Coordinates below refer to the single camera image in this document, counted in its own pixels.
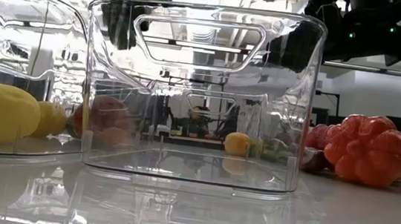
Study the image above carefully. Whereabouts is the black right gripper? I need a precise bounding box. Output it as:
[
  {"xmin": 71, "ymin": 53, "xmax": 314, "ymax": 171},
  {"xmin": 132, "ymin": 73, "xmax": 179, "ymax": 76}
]
[{"xmin": 264, "ymin": 0, "xmax": 352, "ymax": 78}]

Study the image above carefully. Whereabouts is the red apple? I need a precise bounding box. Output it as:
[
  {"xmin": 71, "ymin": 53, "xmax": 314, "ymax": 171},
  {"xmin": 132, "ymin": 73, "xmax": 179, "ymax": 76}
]
[{"xmin": 69, "ymin": 92, "xmax": 139, "ymax": 147}]

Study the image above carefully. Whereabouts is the red-orange ribbed pumpkin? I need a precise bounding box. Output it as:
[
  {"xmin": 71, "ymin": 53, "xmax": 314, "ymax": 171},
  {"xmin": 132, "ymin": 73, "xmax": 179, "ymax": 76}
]
[{"xmin": 319, "ymin": 110, "xmax": 401, "ymax": 191}]

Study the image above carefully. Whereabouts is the black equipment rack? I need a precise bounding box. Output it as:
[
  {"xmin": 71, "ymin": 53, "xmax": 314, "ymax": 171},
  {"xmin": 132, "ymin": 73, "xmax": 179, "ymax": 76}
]
[{"xmin": 310, "ymin": 89, "xmax": 342, "ymax": 128}]

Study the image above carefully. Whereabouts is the grey horizontal pipe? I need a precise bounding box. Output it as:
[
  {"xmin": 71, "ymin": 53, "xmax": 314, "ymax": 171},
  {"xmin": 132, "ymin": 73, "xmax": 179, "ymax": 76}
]
[{"xmin": 322, "ymin": 60, "xmax": 401, "ymax": 79}]

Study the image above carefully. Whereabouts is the clear plastic bin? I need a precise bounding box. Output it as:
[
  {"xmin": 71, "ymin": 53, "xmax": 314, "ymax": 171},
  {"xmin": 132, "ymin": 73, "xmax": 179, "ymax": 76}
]
[
  {"xmin": 0, "ymin": 0, "xmax": 100, "ymax": 164},
  {"xmin": 69, "ymin": 0, "xmax": 330, "ymax": 206}
]

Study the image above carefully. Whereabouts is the green cucumber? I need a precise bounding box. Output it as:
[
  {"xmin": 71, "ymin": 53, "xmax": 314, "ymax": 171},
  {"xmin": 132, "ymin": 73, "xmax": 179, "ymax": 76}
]
[{"xmin": 250, "ymin": 135, "xmax": 291, "ymax": 164}]

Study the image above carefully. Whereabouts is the orange bell pepper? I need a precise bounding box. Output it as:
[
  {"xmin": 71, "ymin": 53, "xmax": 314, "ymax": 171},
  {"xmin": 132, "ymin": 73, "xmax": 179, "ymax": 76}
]
[{"xmin": 222, "ymin": 131, "xmax": 253, "ymax": 158}]

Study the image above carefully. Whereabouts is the purple eggplant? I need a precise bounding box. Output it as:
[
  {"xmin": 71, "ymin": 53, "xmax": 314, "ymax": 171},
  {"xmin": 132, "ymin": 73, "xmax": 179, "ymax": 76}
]
[{"xmin": 300, "ymin": 146, "xmax": 332, "ymax": 175}]

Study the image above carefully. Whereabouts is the person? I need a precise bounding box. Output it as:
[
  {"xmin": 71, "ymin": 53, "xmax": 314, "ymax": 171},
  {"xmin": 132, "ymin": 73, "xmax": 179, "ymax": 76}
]
[{"xmin": 182, "ymin": 104, "xmax": 217, "ymax": 140}]

